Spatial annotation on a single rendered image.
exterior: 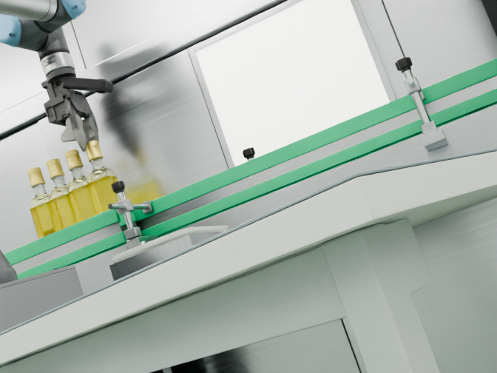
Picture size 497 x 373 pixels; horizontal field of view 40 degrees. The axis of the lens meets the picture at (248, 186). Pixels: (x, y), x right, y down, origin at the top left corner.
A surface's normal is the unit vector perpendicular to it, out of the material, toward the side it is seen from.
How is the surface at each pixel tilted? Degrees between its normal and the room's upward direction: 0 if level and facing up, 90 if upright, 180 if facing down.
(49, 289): 90
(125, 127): 90
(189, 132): 90
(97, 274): 90
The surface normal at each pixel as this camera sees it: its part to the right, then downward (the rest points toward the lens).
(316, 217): -0.65, 0.11
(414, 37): -0.33, -0.04
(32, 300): 0.69, -0.34
